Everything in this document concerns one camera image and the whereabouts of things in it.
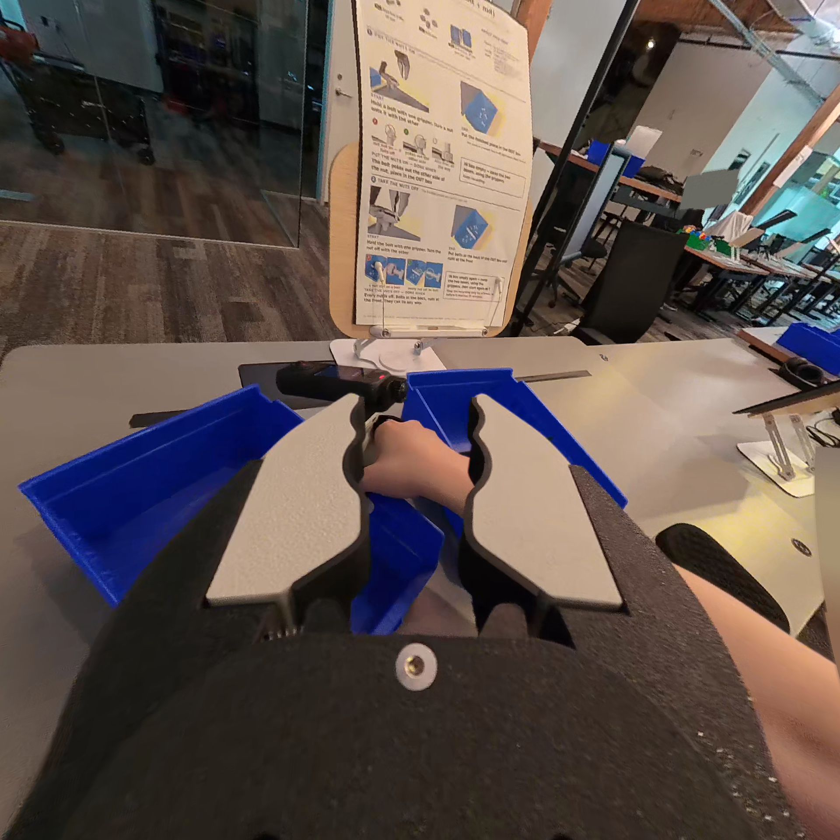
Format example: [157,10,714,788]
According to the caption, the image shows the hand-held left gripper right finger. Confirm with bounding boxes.
[462,392,624,613]

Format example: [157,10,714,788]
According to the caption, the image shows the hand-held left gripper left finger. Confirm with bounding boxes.
[205,392,374,608]

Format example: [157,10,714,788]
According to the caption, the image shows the blue plastic bin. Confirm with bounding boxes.
[776,322,840,376]
[18,384,448,636]
[400,367,629,534]

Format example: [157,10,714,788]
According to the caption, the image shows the person's right forearm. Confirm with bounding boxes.
[672,563,840,802]

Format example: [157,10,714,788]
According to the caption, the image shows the black elbow rest pad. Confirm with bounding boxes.
[655,522,793,634]

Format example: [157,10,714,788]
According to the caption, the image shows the person's right hand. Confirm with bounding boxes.
[363,419,475,517]

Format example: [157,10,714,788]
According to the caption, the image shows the white board stand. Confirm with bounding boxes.
[736,413,818,498]
[329,325,447,376]

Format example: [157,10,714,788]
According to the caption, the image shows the paper instruction sheet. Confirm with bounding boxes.
[352,0,532,327]

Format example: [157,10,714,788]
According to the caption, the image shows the black office chair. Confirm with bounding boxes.
[581,220,688,347]

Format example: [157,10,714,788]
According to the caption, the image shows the black headphones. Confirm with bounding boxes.
[781,357,829,389]

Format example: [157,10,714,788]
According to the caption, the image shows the green toy brick tray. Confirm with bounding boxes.
[682,226,732,255]

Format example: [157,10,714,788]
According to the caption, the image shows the black floor sign stand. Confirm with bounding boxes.
[508,0,643,337]

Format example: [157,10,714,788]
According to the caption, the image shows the wooden high table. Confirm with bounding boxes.
[535,141,683,206]

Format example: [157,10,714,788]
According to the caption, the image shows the blue storage crate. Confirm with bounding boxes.
[586,140,645,178]

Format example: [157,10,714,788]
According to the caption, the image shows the black wheeled cart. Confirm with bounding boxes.
[0,20,158,166]

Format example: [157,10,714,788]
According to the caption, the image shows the white foam box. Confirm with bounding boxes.
[623,125,664,160]

